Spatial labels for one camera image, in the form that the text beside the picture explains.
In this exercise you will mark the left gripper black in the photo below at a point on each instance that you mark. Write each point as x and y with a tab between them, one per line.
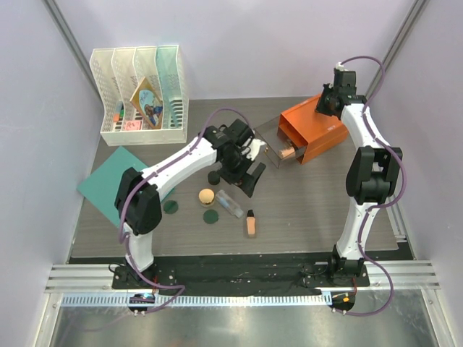
247	182

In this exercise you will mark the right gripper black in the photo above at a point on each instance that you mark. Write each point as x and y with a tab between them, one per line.
323	105

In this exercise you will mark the clear tube bottle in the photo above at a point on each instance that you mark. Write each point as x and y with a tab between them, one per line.
229	204

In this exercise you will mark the clear drawer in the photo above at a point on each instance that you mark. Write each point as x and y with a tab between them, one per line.
276	140

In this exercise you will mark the round BB cream bottle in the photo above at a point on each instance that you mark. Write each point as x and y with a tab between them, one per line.
287	153

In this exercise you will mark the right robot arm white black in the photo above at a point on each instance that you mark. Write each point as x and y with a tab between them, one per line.
371	178

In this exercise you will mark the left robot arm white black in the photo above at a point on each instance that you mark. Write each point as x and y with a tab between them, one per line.
140	193

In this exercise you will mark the orange drawer box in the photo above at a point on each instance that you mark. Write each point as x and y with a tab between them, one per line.
311	132

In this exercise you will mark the black round cap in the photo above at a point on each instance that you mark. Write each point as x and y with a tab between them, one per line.
213	178

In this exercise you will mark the gold compact jar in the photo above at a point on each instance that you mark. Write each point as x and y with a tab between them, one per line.
206	197

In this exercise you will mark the dark green round lid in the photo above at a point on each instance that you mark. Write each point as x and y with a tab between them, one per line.
210	216

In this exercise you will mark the dark green round disc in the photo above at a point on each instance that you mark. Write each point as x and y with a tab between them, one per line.
170	207

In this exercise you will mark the pink sticky note pad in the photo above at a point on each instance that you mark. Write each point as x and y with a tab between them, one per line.
133	125

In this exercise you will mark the illustrated book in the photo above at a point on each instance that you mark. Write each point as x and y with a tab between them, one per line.
148	103

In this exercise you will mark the white mesh file organizer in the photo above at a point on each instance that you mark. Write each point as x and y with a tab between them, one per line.
117	73

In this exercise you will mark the orange green markers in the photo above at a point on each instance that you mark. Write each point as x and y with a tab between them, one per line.
118	113

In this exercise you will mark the teal folder in organizer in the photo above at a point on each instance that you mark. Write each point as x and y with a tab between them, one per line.
166	62

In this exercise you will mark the teal cutting mat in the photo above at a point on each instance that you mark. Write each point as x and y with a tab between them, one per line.
101	187

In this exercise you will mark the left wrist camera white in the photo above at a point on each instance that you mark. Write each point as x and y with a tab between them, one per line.
252	148

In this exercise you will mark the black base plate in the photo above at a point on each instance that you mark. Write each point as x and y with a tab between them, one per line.
233	271

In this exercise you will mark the aluminium rail frame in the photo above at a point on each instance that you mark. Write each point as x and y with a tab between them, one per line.
244	300

